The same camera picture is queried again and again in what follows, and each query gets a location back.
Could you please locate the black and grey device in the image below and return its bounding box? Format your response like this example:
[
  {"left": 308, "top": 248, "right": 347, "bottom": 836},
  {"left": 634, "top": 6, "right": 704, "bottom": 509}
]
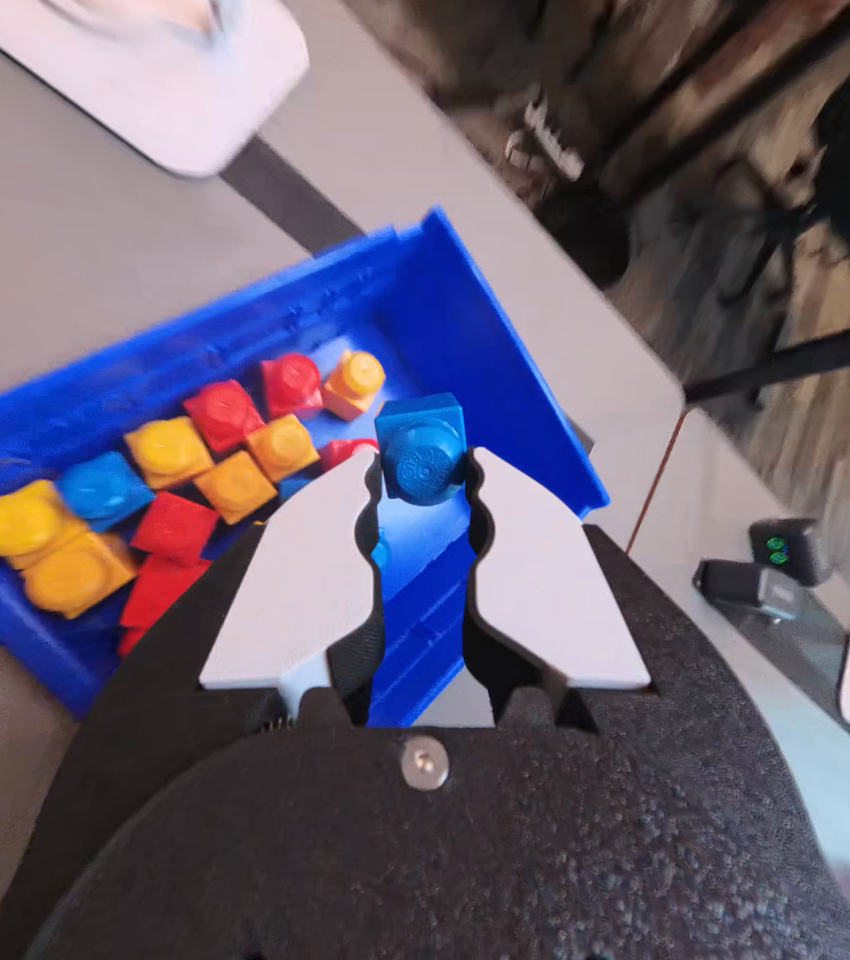
[{"left": 692, "top": 558, "right": 804, "bottom": 625}]

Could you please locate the blue mega block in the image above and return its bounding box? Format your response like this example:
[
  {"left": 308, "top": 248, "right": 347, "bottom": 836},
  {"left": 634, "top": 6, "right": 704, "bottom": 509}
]
[{"left": 374, "top": 392, "right": 468, "bottom": 507}]

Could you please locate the black round floor base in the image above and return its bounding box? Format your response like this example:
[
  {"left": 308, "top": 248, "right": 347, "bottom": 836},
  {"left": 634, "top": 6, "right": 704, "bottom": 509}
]
[{"left": 545, "top": 187, "right": 632, "bottom": 288}]

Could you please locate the white power strip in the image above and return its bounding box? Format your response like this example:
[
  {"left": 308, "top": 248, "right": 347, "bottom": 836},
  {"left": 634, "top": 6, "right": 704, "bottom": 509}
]
[{"left": 507, "top": 101, "right": 585, "bottom": 183}]

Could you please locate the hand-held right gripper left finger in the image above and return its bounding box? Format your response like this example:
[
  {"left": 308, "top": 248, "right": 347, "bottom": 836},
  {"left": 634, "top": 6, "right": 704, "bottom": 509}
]
[{"left": 198, "top": 448, "right": 388, "bottom": 727}]

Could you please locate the black metal pole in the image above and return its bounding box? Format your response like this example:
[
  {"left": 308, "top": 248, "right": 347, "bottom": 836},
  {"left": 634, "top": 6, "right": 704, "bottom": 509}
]
[{"left": 683, "top": 315, "right": 850, "bottom": 406}]

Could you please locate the reddish brown cable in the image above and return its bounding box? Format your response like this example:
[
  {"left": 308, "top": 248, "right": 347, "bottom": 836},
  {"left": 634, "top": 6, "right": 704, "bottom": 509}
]
[{"left": 626, "top": 408, "right": 690, "bottom": 558}]

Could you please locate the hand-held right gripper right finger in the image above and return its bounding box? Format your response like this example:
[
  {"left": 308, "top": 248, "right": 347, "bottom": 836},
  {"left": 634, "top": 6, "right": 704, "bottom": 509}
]
[{"left": 462, "top": 446, "right": 653, "bottom": 725}]

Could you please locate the black device with green lights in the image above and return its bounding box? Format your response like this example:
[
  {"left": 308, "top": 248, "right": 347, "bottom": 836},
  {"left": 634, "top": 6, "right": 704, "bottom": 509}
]
[{"left": 749, "top": 517, "right": 834, "bottom": 588}]

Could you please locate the pile of mega blocks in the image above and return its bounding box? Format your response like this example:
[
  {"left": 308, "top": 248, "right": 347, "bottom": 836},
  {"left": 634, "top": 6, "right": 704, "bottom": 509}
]
[{"left": 0, "top": 348, "right": 393, "bottom": 660}]

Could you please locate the blue plastic bin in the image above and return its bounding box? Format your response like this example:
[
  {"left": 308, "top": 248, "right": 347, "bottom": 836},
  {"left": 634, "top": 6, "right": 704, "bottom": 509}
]
[{"left": 0, "top": 206, "right": 611, "bottom": 730}]

